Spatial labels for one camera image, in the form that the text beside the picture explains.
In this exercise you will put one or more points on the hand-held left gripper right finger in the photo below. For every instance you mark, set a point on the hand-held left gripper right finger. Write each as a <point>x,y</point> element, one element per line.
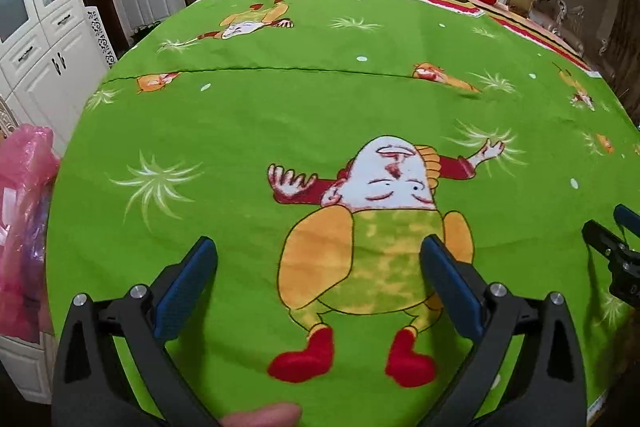
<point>450,292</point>

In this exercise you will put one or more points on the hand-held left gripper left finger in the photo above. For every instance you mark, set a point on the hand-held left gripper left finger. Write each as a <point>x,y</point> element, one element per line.
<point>187,287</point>

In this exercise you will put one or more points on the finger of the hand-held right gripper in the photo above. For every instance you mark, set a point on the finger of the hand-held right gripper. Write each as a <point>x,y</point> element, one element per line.
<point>629,217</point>
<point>600,236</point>

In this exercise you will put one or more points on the pink plastic bag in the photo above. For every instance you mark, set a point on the pink plastic bag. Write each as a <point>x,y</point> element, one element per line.
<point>25,257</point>

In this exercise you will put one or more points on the person's left hand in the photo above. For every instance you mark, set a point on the person's left hand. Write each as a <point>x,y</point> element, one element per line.
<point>260,416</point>

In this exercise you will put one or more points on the green printed tablecloth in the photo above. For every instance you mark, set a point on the green printed tablecloth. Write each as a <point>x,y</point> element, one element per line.
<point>250,107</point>

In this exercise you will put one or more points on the ornate cream sofa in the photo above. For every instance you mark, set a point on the ornate cream sofa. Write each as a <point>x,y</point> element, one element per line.
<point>575,17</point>

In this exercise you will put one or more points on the small yellow-lid glass jar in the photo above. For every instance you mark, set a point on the small yellow-lid glass jar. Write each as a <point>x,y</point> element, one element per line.
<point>520,2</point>

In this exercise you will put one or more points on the ornate cream padded chair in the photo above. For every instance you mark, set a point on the ornate cream padded chair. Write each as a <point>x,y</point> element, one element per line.
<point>5,117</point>

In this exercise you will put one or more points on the row of dark shoes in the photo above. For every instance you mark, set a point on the row of dark shoes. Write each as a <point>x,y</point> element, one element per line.
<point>145,29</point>

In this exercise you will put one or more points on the white blue printed panel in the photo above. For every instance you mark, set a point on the white blue printed panel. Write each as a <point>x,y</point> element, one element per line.
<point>102,37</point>

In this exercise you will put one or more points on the tall white glass-door cabinet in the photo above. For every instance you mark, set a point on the tall white glass-door cabinet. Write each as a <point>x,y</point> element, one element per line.
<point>55,57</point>

